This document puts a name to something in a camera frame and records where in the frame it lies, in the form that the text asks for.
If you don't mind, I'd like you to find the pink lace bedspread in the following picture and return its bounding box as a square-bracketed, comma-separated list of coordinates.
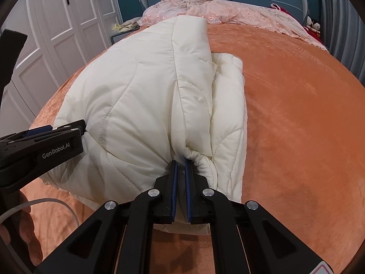
[137, 0, 329, 52]

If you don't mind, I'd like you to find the white quilted jacket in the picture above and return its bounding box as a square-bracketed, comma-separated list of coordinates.
[40, 15, 247, 236]

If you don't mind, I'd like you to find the grey curtain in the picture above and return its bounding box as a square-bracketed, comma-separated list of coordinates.
[316, 0, 365, 81]

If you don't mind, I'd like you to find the grey nightstand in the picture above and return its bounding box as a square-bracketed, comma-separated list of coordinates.
[110, 27, 143, 45]

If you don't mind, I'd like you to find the plush doll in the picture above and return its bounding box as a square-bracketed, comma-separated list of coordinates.
[306, 16, 321, 32]

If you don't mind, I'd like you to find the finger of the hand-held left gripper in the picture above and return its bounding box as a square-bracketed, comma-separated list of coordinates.
[0, 119, 87, 147]

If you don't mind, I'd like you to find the white cable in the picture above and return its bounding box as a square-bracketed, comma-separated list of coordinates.
[0, 198, 81, 227]

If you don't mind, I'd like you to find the person's left hand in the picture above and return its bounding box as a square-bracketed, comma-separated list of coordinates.
[0, 192, 43, 266]

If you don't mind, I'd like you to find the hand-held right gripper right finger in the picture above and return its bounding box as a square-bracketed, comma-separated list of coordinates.
[185, 159, 335, 274]

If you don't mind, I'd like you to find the white panelled wardrobe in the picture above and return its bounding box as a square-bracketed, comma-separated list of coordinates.
[0, 0, 124, 126]

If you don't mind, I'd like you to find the orange plush blanket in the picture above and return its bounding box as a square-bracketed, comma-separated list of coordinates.
[18, 23, 365, 274]

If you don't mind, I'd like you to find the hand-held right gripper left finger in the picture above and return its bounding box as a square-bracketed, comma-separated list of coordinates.
[34, 160, 179, 274]

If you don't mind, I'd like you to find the beige cloth bundle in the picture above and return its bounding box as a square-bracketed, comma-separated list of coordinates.
[123, 17, 142, 31]

